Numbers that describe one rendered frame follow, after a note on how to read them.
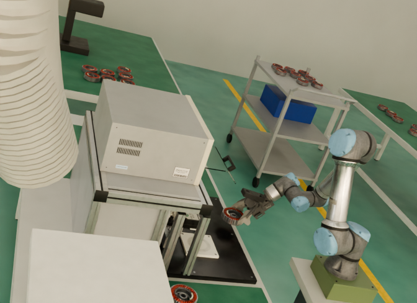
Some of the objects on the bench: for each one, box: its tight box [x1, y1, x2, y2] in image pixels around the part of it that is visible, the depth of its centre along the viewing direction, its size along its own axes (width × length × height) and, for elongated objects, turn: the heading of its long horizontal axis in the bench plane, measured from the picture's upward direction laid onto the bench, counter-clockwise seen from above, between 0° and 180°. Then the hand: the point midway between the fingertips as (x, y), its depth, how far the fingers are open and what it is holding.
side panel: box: [83, 197, 169, 243], centre depth 203 cm, size 28×3×32 cm, turn 71°
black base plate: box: [159, 196, 257, 284], centre depth 250 cm, size 47×64×2 cm
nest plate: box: [180, 232, 219, 258], centre depth 239 cm, size 15×15×1 cm
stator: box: [171, 284, 198, 303], centre depth 206 cm, size 11×11×4 cm
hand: (232, 216), depth 259 cm, fingers closed on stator, 13 cm apart
